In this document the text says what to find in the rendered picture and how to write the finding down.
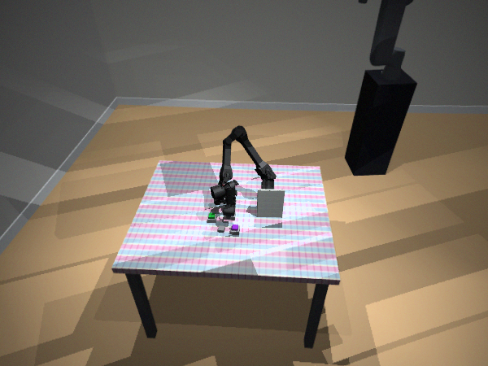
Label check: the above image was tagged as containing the green button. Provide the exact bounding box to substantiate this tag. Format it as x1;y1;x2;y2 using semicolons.
207;213;217;223

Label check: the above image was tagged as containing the purple button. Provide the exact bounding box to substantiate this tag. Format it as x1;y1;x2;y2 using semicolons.
230;224;240;235

